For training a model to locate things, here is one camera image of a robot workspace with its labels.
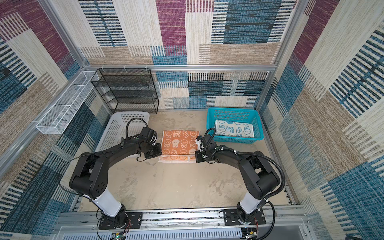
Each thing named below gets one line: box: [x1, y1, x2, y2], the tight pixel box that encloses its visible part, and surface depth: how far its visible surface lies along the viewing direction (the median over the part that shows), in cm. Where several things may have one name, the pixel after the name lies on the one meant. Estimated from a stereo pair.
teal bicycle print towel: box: [214, 119, 255, 138], surface depth 107 cm
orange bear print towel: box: [158, 130, 200, 164], surface depth 101 cm
